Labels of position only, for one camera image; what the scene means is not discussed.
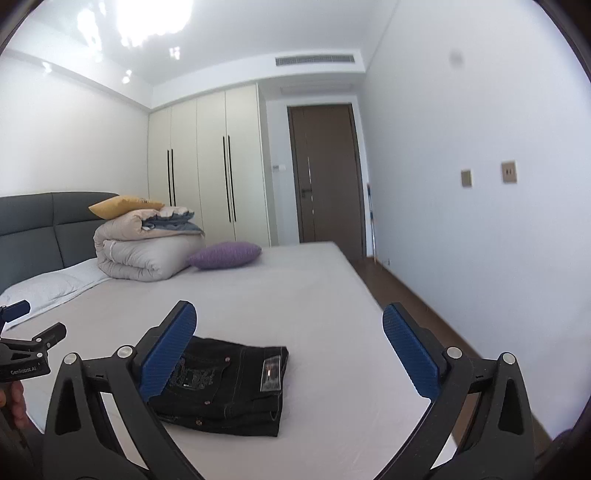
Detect air vent grille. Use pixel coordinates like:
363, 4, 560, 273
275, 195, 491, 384
276, 54, 355, 66

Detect brown wooden door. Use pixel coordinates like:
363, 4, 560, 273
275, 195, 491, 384
286, 103, 368, 264

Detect yellow pillow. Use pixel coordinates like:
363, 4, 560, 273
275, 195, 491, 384
89, 195, 165, 221

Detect purple pillow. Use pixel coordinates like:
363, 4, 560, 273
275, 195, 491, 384
187, 241, 262, 271

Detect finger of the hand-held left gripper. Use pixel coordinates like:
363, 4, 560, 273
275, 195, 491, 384
0, 322, 68, 366
0, 300, 31, 331

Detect person's left hand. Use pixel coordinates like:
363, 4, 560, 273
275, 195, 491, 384
0, 381, 27, 428

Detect bed with white sheet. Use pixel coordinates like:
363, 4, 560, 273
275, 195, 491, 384
0, 241, 437, 480

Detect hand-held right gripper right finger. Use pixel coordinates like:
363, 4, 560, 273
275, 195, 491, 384
374, 302, 536, 480

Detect folded blue cloth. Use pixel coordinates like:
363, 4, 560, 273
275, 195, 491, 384
141, 217, 205, 237

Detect folded beige duvet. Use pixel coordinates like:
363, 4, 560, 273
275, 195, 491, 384
93, 208, 206, 281

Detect white pillow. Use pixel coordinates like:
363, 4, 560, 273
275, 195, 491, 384
0, 257, 112, 308

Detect black pants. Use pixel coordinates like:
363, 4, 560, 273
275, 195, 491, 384
148, 336, 289, 438

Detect blue and white pole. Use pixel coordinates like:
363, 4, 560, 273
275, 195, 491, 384
367, 182, 378, 261

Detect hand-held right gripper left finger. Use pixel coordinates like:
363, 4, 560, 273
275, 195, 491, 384
42, 300, 204, 480

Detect cream wardrobe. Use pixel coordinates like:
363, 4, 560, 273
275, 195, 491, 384
148, 83, 272, 247

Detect grey upholstered headboard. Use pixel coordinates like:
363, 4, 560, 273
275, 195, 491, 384
0, 191, 120, 296

